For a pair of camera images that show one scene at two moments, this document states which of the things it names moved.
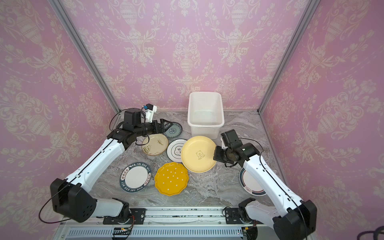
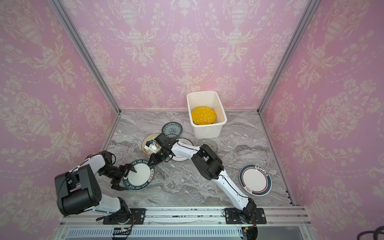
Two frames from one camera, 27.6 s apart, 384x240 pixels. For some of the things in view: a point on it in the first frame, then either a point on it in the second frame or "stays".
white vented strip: (157, 232) stays
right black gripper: (218, 154) -> (159, 153)
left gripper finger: (166, 123) -> (125, 170)
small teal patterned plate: (174, 130) stays
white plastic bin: (205, 114) stays
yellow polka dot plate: (171, 178) -> (203, 115)
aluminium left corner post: (61, 13) stays
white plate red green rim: (249, 184) stays
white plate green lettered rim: (135, 177) stays
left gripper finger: (166, 131) -> (115, 181)
